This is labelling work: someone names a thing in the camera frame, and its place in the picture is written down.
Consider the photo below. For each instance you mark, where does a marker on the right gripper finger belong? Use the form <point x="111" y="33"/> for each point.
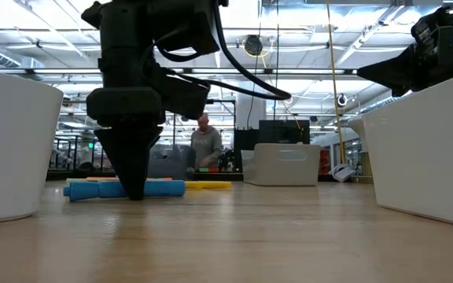
<point x="395" y="72"/>

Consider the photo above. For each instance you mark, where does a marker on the white plastic bin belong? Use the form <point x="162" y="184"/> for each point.
<point x="427" y="157"/>
<point x="14" y="157"/>

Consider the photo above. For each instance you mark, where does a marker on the blue Sharpie highlighter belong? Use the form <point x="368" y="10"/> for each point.
<point x="163" y="188"/>

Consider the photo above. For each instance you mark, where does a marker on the light grey plastic bin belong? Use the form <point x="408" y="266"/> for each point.
<point x="281" y="169"/>

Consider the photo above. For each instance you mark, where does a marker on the yellow slim highlighter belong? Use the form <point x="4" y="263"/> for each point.
<point x="211" y="184"/>

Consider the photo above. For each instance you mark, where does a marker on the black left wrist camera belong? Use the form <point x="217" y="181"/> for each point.
<point x="187" y="98"/>

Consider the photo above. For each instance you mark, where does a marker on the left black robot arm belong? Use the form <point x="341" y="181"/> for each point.
<point x="132" y="27"/>

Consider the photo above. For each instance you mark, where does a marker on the black monitor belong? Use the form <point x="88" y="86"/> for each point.
<point x="281" y="131"/>

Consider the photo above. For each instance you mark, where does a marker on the person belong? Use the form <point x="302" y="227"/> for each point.
<point x="207" y="143"/>

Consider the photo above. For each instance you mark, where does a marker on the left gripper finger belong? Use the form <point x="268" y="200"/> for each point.
<point x="132" y="165"/>

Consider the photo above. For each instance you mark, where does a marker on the dark grey translucent bin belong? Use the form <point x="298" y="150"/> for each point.
<point x="175" y="161"/>

